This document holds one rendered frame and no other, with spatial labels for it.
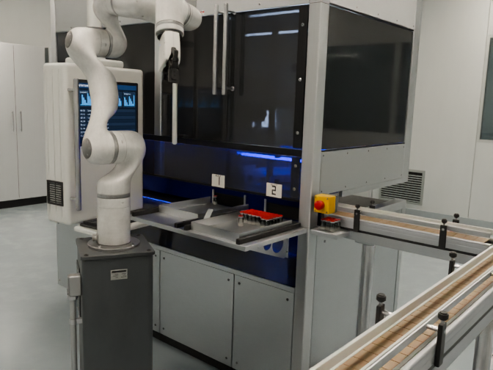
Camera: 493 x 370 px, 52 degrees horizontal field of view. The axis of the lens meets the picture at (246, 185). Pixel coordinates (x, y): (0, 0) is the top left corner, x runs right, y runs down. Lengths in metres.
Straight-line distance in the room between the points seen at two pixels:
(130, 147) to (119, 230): 0.30
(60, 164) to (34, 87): 4.54
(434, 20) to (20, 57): 5.06
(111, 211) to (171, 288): 1.07
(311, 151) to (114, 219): 0.83
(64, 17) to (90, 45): 1.61
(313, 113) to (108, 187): 0.86
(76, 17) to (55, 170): 1.20
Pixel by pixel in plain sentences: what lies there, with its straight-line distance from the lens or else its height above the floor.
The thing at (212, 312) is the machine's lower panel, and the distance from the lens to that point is 2.68.
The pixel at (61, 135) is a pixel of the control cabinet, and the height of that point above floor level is 1.22.
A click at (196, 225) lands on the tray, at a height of 0.91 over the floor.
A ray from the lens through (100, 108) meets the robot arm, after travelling 1.89.
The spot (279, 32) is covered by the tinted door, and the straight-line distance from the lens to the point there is 2.26.
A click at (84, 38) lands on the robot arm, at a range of 1.94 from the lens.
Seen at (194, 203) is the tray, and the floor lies 0.89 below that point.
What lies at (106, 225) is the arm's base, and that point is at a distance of 1.91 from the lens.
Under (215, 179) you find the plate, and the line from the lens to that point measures 2.49.
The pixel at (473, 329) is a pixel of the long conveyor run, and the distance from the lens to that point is 1.40.
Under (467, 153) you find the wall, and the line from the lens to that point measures 6.68.
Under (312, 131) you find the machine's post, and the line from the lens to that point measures 2.12.
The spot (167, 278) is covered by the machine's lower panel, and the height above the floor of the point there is 0.43.
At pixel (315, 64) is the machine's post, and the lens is 2.13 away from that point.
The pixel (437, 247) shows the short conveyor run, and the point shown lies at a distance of 2.06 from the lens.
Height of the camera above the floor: 1.40
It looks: 9 degrees down
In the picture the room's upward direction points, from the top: 2 degrees clockwise
